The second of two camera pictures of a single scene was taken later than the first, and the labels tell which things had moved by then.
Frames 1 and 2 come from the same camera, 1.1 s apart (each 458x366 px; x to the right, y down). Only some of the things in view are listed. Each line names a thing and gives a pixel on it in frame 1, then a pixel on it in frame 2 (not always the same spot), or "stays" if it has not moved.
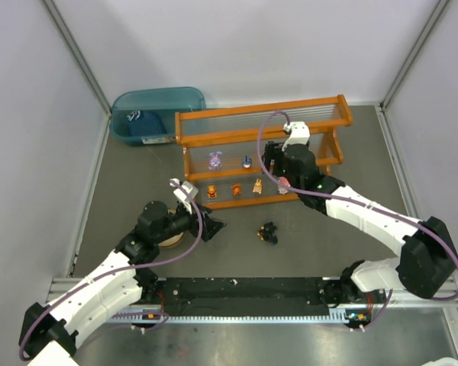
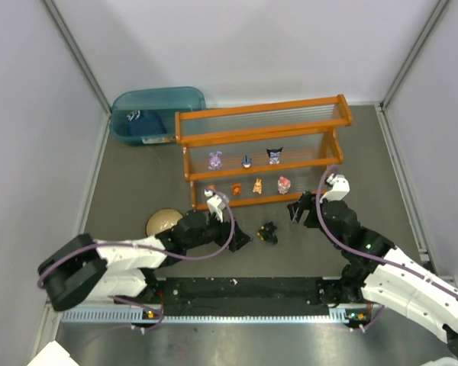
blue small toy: [246, 162] stays
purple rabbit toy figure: [214, 161] stays
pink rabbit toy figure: [282, 189] stays
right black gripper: [269, 153] → [307, 210]
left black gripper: [203, 223] → [231, 232]
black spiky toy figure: [268, 233] stays
